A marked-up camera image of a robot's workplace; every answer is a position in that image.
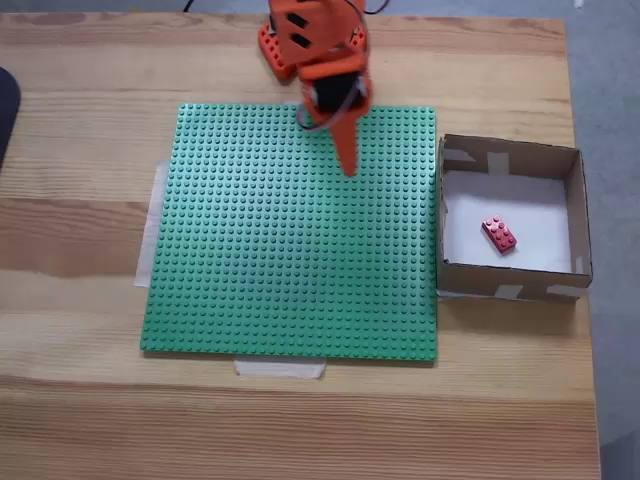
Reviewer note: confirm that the red lego block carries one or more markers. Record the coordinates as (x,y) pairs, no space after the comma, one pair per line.
(500,235)

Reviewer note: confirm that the green lego baseplate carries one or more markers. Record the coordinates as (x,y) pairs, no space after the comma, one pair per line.
(250,250)

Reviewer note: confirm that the brown cardboard box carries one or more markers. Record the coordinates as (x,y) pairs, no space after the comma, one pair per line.
(470,282)

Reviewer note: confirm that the masking tape strip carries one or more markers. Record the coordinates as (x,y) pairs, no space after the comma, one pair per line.
(147,240)
(280,369)
(444,296)

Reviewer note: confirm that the white paper sheet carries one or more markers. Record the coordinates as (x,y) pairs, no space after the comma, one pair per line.
(530,210)

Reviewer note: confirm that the black rounded pad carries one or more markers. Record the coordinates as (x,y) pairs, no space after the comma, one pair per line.
(7,115)

